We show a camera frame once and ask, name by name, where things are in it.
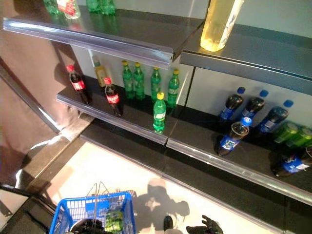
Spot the black shelf board clear rail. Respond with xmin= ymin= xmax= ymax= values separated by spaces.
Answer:
xmin=2 ymin=6 xmax=204 ymax=71
xmin=56 ymin=75 xmax=186 ymax=146
xmin=166 ymin=104 xmax=312 ymax=207

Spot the black framed display stand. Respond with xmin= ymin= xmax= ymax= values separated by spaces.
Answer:
xmin=0 ymin=182 xmax=58 ymax=234

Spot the dark stone floor plinth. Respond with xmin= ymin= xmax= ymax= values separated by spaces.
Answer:
xmin=14 ymin=114 xmax=96 ymax=193

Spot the water bottle red label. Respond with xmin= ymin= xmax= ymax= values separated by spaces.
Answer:
xmin=56 ymin=0 xmax=81 ymax=20

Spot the green Sprite bottle yellow cap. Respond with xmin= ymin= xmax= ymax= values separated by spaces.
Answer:
xmin=167 ymin=69 xmax=181 ymax=109
xmin=150 ymin=67 xmax=162 ymax=103
xmin=153 ymin=92 xmax=167 ymax=134
xmin=133 ymin=62 xmax=146 ymax=100
xmin=121 ymin=60 xmax=136 ymax=99

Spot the small yellow tea bottle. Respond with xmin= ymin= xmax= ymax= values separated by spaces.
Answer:
xmin=92 ymin=55 xmax=110 ymax=88

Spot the silver right robot leg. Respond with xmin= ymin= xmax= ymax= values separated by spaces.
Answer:
xmin=162 ymin=215 xmax=174 ymax=232

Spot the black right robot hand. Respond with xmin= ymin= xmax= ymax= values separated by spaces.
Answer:
xmin=186 ymin=214 xmax=224 ymax=234

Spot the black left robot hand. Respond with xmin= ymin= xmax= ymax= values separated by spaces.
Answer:
xmin=70 ymin=218 xmax=105 ymax=234

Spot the Coca-Cola bottle red cap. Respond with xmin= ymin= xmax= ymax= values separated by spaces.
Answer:
xmin=103 ymin=77 xmax=124 ymax=117
xmin=67 ymin=64 xmax=92 ymax=105

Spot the blue plastic shopping basket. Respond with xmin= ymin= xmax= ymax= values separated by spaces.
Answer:
xmin=49 ymin=181 xmax=137 ymax=234

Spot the shelf board plain grey edge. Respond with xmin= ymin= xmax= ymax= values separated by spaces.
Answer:
xmin=180 ymin=24 xmax=312 ymax=97

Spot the green plastic soda bottle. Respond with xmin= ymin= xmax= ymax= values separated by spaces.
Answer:
xmin=99 ymin=0 xmax=117 ymax=16
xmin=86 ymin=0 xmax=102 ymax=13
xmin=43 ymin=0 xmax=61 ymax=15

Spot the large yellow tea bottle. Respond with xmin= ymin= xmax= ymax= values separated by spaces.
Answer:
xmin=200 ymin=0 xmax=244 ymax=52

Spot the dark metal wall post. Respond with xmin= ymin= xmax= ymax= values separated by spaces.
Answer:
xmin=0 ymin=57 xmax=61 ymax=134

